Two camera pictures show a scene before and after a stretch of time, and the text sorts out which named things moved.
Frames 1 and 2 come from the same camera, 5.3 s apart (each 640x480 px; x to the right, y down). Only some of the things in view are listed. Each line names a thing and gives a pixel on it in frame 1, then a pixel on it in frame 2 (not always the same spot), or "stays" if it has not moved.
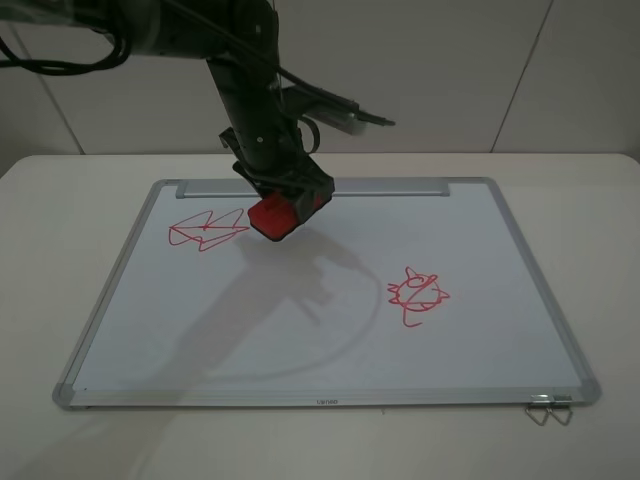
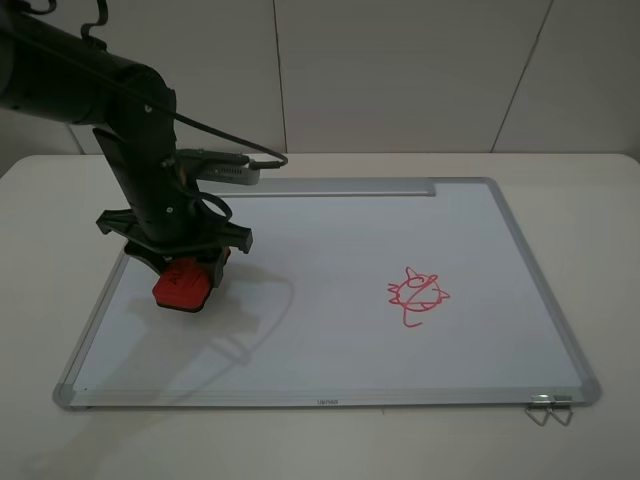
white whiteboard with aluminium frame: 399,293 stays
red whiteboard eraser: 274,214 → 183,284
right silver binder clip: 563,402 stays
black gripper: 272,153 → 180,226
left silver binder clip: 539,402 stays
